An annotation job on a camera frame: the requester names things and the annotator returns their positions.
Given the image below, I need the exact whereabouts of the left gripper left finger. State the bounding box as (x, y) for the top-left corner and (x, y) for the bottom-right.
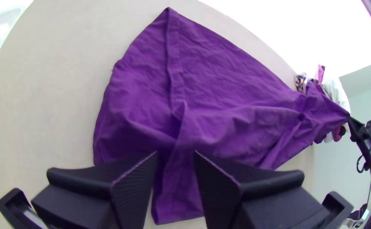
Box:
(31, 151), (158, 229)

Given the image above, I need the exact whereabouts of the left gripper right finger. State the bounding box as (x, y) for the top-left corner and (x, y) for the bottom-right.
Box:
(194, 150), (329, 229)

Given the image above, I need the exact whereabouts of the black t-shirt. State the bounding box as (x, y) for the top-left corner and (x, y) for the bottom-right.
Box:
(92, 7), (351, 226)

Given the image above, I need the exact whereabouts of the black cable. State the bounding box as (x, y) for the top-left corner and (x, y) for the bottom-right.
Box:
(356, 154), (371, 176)

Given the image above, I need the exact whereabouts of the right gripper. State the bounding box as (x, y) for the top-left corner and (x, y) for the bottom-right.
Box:
(347, 116), (369, 148)

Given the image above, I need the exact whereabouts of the pile of folded clothes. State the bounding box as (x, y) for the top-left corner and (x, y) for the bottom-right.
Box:
(295, 64), (352, 144)

